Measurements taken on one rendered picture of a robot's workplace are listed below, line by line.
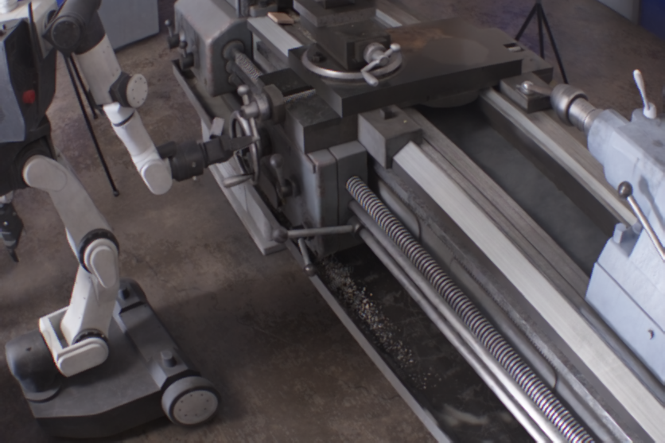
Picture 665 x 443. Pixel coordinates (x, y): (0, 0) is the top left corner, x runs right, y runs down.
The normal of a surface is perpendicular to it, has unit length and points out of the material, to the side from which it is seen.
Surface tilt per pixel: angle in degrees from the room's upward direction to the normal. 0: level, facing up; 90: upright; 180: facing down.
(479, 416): 0
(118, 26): 90
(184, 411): 90
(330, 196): 90
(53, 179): 90
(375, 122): 0
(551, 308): 36
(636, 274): 62
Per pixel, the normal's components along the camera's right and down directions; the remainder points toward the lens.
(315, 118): -0.02, -0.81
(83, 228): 0.58, 0.47
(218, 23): -0.49, -0.55
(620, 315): -0.89, 0.28
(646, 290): -0.80, -0.15
